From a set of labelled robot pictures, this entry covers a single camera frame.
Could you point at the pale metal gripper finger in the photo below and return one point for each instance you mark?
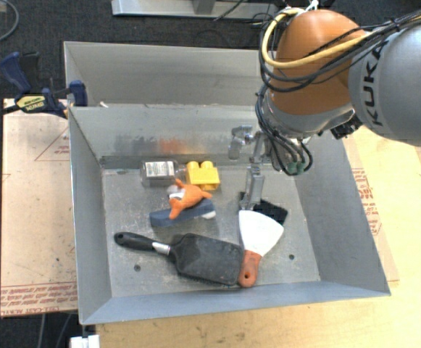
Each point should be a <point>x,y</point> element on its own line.
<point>240,135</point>
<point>253,187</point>

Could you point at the black flat object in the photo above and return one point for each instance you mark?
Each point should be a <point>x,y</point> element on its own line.
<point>273,210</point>

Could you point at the grey metal bin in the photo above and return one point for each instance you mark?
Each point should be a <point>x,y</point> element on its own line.
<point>203,129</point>

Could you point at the yellow toy brick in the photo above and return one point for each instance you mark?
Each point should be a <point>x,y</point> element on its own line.
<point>203,176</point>

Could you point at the orange toy fish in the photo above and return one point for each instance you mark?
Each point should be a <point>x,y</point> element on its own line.
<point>188,198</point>

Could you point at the black hairbrush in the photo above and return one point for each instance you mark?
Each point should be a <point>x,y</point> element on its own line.
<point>206,257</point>

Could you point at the blue flat sponge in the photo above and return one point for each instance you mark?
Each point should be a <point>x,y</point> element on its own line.
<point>163,219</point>

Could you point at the brown cardboard board, red print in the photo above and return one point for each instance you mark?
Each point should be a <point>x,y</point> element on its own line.
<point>36,201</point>

